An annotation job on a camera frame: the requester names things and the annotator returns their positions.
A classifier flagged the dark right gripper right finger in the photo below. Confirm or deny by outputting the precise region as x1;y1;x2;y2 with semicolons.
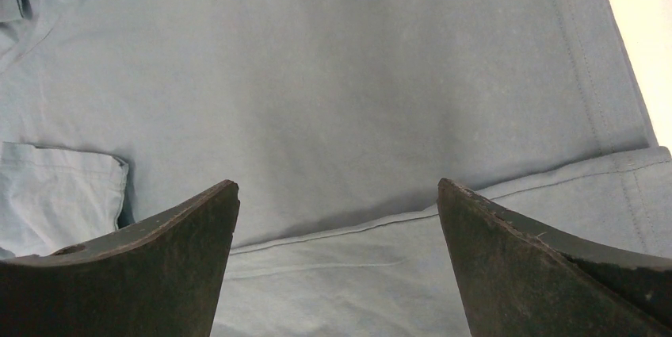
437;178;671;336

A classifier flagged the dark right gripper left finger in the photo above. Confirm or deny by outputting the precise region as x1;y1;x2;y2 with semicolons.
1;180;239;336

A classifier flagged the grey-blue t shirt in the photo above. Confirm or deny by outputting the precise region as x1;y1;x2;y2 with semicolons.
1;0;671;336

